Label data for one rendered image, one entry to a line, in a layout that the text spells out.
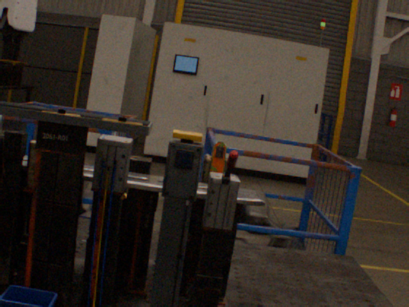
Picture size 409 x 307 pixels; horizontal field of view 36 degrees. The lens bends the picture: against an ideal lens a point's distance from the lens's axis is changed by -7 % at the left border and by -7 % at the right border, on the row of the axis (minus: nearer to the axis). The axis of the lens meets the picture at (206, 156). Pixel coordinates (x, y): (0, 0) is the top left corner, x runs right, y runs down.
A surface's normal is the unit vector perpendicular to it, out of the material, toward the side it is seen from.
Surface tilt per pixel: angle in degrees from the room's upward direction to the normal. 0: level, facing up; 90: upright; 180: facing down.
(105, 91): 90
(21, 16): 89
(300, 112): 90
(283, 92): 90
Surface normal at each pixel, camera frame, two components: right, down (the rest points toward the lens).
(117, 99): -0.05, 0.11
